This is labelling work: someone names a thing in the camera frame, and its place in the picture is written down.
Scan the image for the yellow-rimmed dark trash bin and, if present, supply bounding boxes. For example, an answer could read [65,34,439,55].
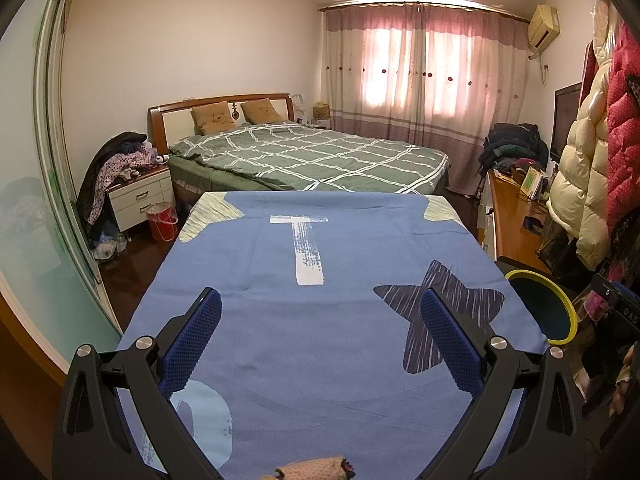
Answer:
[506,269,578,347]

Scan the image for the pink floral garment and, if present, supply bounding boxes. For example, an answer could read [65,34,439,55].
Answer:
[584,262,637,322]

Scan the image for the sliding wardrobe doors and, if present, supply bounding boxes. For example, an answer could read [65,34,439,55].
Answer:
[1,0,122,372]

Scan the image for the wooden desk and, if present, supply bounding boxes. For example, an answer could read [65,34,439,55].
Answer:
[477,170,551,278]

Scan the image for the red plastic bucket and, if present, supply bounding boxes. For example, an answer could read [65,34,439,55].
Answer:
[145,202,178,243]

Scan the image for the blue star-pattern tablecloth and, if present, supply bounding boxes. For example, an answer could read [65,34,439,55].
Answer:
[122,192,547,479]

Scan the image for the white bedside nightstand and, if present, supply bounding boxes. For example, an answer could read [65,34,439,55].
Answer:
[106,165,176,231]

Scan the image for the cream puffer jacket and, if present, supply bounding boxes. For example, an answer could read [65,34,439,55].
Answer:
[547,0,620,271]

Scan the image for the clothes pile on nightstand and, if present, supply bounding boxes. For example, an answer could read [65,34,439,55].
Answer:
[76,131,157,262]

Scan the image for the dark clothes pile on desk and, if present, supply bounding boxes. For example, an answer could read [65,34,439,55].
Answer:
[478,122,549,177]

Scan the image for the green plaid duvet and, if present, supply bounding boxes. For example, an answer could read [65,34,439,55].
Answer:
[169,122,450,195]

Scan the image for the black television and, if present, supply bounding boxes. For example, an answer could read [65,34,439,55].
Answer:
[550,84,582,162]

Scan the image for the left brown pillow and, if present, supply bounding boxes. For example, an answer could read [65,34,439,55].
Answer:
[191,101,235,136]

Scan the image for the brown pillow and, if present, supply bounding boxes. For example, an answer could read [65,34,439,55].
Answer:
[191,101,235,136]
[241,99,284,125]

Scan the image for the red dotted puffer jacket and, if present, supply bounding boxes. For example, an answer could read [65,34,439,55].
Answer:
[591,0,639,232]

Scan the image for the right brown pillow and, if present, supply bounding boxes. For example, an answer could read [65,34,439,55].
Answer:
[241,99,284,125]

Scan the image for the pink white curtains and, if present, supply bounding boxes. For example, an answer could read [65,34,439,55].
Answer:
[321,3,528,195]

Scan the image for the woven basket by bed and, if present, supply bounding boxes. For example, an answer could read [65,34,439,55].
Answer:
[312,101,331,122]

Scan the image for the small green picture frame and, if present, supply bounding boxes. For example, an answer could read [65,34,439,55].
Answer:
[520,167,548,202]

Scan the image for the wall air conditioner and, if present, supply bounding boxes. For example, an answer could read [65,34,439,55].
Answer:
[527,4,560,60]

